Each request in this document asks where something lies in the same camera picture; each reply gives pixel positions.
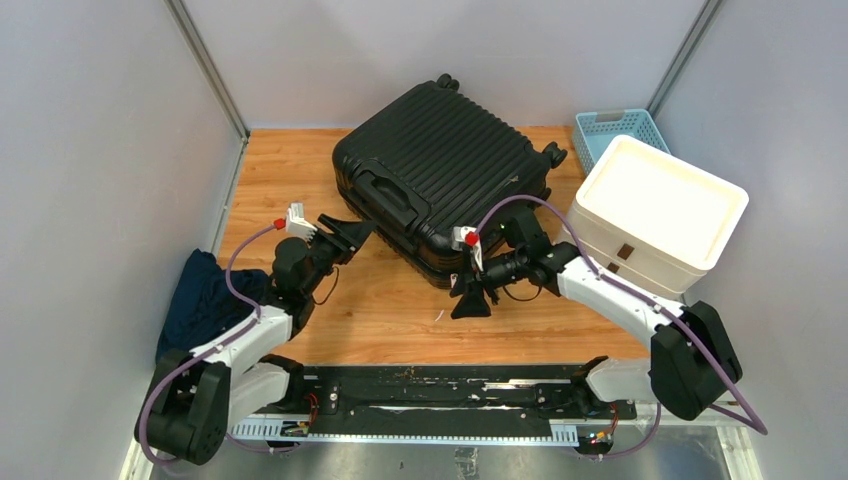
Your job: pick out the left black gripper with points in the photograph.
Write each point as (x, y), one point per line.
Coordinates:
(347, 237)

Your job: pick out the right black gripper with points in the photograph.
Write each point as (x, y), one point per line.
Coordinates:
(473, 303)

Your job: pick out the black ribbed hard-shell suitcase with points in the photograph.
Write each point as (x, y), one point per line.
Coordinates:
(433, 160)

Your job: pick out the white three-drawer storage unit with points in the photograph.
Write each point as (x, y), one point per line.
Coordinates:
(653, 219)

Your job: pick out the light blue plastic basket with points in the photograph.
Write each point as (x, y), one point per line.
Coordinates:
(594, 131)

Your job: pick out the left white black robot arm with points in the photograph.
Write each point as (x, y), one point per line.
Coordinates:
(196, 396)

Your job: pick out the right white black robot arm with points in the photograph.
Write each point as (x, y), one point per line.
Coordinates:
(691, 362)

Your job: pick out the dark blue cloth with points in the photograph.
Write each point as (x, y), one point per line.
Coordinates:
(202, 307)

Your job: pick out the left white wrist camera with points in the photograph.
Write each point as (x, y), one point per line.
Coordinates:
(296, 223)

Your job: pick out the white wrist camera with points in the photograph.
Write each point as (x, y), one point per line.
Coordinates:
(467, 241)
(296, 223)

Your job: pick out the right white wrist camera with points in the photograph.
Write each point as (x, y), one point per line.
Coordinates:
(467, 241)

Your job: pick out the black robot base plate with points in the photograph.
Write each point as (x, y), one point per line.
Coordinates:
(545, 405)

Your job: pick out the left aluminium frame post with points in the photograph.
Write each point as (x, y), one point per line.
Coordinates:
(202, 56)

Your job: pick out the aluminium frame post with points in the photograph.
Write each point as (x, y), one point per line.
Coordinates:
(685, 52)
(202, 56)

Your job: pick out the right aluminium frame post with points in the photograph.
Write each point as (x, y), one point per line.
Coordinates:
(685, 52)

